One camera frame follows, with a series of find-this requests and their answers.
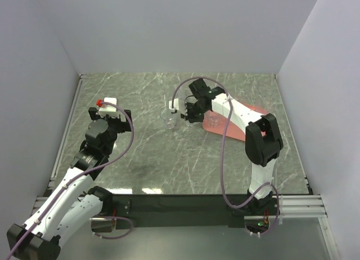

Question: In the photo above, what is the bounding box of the clear square glass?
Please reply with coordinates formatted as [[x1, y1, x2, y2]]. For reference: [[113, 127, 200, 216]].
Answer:
[[204, 111, 220, 128]]

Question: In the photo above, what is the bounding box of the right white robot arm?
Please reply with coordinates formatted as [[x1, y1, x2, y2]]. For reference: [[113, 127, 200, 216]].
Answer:
[[168, 76, 284, 214]]

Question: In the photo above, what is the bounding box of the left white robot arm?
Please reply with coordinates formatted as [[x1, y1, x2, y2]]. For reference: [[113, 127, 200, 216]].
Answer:
[[7, 101, 134, 259]]

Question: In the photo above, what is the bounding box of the pink plastic tray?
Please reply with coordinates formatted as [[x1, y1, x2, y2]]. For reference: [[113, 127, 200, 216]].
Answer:
[[202, 99, 267, 141]]

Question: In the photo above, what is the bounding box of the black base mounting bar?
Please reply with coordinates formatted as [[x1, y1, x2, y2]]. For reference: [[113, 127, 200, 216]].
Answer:
[[80, 194, 282, 232]]

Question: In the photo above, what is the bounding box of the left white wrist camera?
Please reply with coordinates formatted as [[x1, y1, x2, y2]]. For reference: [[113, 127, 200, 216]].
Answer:
[[96, 97, 119, 118]]

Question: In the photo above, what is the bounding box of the aluminium rail frame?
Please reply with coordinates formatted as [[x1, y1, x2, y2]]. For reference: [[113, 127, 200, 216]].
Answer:
[[16, 74, 85, 260]]

